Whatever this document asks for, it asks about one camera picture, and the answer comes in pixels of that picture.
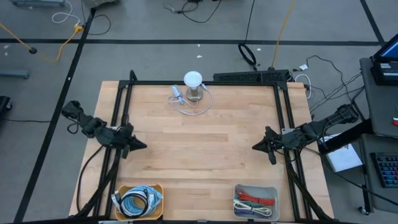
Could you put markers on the black backlit keyboard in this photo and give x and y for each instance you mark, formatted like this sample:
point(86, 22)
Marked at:
point(387, 169)

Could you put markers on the black device box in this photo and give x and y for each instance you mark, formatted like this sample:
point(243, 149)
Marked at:
point(385, 76)

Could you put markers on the black equipment base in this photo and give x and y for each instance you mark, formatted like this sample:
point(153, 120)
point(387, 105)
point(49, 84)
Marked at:
point(4, 105)

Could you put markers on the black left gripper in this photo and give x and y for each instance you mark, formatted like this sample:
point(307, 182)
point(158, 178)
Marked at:
point(126, 138)

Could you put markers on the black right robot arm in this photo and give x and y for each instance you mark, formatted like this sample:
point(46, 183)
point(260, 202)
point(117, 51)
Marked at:
point(314, 129)

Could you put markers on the blue-grey metal bar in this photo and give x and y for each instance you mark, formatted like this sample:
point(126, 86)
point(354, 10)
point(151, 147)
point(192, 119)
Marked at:
point(14, 74)

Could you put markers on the black desk bar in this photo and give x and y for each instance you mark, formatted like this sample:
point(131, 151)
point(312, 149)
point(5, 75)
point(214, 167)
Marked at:
point(345, 138)

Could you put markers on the grey plastic bin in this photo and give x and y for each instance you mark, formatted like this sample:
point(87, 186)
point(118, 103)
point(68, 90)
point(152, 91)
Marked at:
point(261, 187)

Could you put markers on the yellow plastic bin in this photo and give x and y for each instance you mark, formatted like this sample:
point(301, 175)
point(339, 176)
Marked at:
point(124, 188)

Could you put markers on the small white adapter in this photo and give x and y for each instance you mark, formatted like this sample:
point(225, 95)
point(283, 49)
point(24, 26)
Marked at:
point(303, 67)

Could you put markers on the black metal table frame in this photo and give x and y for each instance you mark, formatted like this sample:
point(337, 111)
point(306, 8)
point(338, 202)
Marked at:
point(155, 82)

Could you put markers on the laptop with blue screen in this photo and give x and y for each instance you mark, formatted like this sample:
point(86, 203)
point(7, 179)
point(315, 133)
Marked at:
point(390, 51)

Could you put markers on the brass table lamp white shade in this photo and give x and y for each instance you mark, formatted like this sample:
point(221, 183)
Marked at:
point(192, 78)

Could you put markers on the round black floor plug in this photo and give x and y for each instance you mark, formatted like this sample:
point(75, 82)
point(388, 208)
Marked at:
point(33, 50)

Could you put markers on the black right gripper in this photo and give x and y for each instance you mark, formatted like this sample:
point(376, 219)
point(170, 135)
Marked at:
point(280, 141)

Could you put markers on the grey desk top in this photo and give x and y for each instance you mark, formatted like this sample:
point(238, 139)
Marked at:
point(379, 105)
point(382, 199)

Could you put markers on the grey equipment base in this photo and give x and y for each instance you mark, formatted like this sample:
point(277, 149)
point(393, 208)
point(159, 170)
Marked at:
point(99, 2)

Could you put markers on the black caster wheel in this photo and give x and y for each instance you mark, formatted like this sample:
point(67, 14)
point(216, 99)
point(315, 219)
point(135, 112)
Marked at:
point(363, 210)

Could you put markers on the small red item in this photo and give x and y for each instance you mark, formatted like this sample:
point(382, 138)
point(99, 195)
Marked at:
point(395, 122)

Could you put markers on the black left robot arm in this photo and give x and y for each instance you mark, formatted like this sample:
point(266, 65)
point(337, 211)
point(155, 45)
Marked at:
point(93, 127)

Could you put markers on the grey metal bar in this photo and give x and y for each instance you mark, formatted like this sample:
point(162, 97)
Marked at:
point(37, 2)

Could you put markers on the white paper box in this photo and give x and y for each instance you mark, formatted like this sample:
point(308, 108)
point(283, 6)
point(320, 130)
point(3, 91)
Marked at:
point(342, 158)

